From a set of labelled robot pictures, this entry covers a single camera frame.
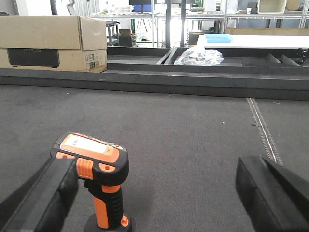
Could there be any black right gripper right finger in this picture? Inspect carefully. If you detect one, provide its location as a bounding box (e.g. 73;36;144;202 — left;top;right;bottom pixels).
235;156;309;232

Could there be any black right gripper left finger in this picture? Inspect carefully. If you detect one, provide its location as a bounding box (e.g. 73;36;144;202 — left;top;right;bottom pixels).
0;158;79;232

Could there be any orange black barcode scanner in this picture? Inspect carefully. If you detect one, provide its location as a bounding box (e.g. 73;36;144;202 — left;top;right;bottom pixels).
50;132;132;232

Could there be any large cardboard box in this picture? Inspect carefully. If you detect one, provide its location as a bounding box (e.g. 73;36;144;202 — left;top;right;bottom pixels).
0;16;107;72

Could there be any white table top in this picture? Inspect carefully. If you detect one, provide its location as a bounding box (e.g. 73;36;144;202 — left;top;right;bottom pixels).
197;35;309;49

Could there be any crumpled plastic bag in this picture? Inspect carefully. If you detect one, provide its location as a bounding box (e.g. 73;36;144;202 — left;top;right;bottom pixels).
174;46;224;66

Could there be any blue plastic tray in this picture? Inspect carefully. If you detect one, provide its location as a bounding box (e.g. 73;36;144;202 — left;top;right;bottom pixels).
205;34;233;43

